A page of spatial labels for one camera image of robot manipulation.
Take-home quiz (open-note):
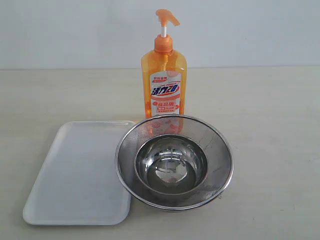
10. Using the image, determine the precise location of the white rectangular plastic tray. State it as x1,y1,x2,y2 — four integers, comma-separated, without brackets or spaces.
22,120,134,226

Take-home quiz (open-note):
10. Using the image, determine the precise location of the orange dish soap pump bottle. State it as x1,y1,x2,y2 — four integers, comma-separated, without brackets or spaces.
141,9,187,118

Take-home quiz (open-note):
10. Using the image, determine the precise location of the stainless steel bowl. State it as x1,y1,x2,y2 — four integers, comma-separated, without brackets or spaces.
134,134,208,196

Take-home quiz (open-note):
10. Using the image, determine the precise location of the steel mesh strainer basket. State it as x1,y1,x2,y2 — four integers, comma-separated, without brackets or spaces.
115,114,234,211

